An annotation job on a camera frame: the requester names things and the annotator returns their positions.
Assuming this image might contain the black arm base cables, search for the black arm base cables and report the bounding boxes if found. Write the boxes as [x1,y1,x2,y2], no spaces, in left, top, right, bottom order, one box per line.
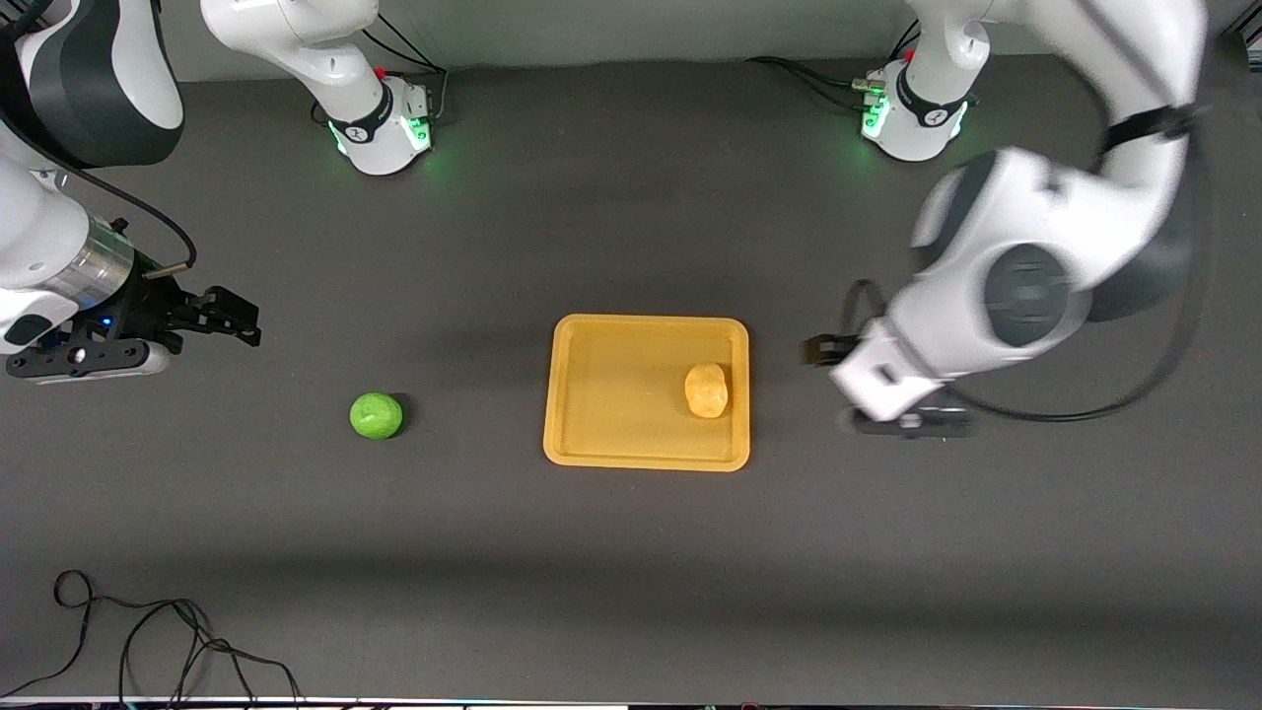
[314,12,452,127]
[746,18,923,111]

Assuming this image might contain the green apple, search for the green apple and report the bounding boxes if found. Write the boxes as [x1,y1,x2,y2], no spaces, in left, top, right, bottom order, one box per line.
[350,392,404,441]

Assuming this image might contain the yellow plastic tray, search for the yellow plastic tray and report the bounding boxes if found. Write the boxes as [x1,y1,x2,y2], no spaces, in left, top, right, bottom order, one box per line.
[542,314,752,472]

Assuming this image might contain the loose thin black cable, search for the loose thin black cable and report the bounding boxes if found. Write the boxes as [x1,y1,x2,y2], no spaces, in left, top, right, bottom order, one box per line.
[0,570,305,706]

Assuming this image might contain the yellow potato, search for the yellow potato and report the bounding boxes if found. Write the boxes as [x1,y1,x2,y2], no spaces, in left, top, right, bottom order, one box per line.
[684,363,730,419]

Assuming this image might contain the black left arm base cables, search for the black left arm base cables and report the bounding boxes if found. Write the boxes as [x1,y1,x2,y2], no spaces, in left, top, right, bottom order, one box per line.
[746,18,923,111]

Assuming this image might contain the black right arm base cables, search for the black right arm base cables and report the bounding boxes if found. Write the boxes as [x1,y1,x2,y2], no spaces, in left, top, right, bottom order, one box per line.
[314,12,452,127]

